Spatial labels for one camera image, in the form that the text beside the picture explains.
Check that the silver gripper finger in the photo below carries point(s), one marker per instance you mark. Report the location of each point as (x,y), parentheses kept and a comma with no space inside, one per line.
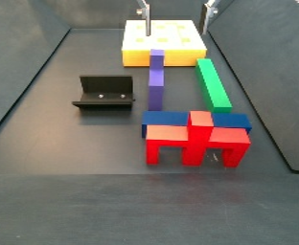
(144,12)
(209,11)

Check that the green long block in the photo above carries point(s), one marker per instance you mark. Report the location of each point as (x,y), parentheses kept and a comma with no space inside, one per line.
(211,87)

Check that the yellow board with slots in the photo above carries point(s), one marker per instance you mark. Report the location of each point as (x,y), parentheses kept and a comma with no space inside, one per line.
(175,36)

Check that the purple long block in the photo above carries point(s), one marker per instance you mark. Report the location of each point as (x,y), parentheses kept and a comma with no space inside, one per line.
(157,80)

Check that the blue long block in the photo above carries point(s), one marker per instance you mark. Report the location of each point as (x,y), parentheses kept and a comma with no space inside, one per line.
(230,120)

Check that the red cross-shaped block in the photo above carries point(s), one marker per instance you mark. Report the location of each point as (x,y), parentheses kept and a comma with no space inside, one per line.
(195,137)

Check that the black angle bracket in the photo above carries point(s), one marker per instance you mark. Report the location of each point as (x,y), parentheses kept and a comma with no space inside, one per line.
(106,91)

